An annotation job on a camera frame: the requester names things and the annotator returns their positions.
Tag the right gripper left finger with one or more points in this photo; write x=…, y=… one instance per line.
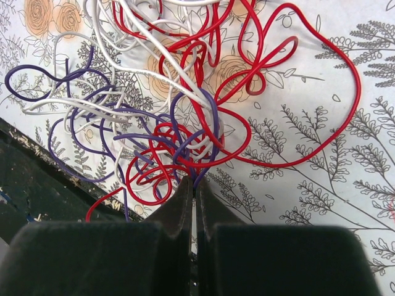
x=151, y=257

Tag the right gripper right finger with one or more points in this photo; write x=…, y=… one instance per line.
x=235, y=258

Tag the floral table mat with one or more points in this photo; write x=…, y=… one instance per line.
x=285, y=108

